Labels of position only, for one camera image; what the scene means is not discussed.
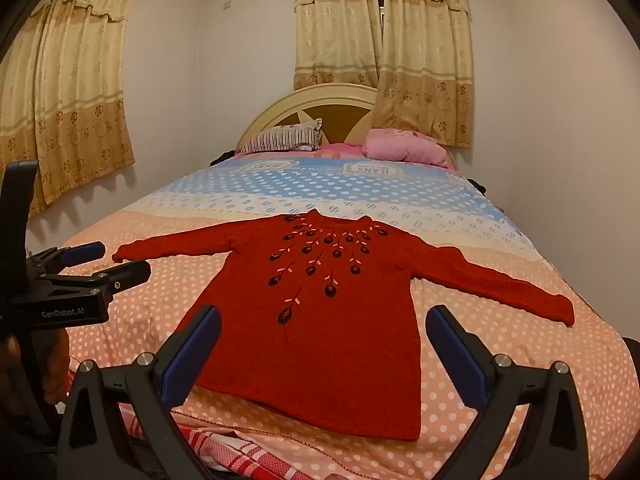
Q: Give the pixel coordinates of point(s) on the red plaid blanket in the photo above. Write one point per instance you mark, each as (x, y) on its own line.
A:
(240, 455)

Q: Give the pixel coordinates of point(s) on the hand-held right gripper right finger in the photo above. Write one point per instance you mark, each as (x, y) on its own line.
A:
(457, 355)

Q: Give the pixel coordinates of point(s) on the person's left hand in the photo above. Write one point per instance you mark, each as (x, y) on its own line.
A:
(52, 357)

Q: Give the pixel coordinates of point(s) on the long beige floral curtain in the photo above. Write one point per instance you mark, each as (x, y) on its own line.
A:
(425, 60)

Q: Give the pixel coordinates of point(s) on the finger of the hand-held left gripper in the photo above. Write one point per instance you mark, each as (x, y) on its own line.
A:
(87, 251)
(125, 277)

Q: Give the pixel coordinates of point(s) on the dark cloth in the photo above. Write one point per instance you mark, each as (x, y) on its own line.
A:
(222, 157)

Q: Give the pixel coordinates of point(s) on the wide beige floral curtain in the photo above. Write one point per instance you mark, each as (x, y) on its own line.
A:
(75, 110)

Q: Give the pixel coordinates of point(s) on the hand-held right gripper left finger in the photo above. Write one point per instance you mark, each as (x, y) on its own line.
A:
(192, 355)

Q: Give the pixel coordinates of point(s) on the pink bed sheet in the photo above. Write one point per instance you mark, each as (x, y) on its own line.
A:
(340, 149)

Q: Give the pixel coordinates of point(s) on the polka dot bedspread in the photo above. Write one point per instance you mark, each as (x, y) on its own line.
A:
(525, 385)

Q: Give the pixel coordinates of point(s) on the red knitted embroidered sweater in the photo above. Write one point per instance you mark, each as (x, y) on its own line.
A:
(325, 350)

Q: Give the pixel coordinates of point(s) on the cream wooden headboard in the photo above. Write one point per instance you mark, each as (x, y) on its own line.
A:
(280, 110)

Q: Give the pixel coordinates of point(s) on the striped pillow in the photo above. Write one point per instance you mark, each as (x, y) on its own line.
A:
(280, 140)

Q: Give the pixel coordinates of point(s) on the pink pillow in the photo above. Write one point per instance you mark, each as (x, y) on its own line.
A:
(405, 150)

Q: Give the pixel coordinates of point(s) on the narrow beige floral curtain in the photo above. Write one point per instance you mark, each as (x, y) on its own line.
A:
(335, 25)

